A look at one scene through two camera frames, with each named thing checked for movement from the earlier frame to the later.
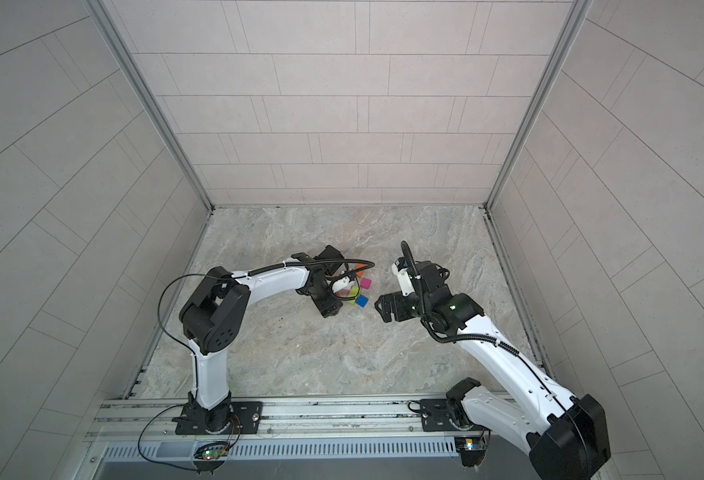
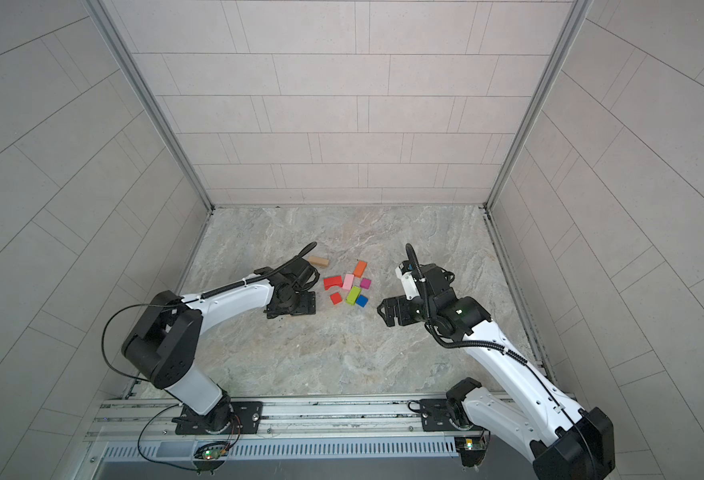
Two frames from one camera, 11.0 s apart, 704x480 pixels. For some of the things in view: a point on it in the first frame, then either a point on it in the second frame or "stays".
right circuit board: [470, 445] stays
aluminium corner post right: [539, 103] stays
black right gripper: [397, 299] stays
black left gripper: [331, 307] to [309, 305]
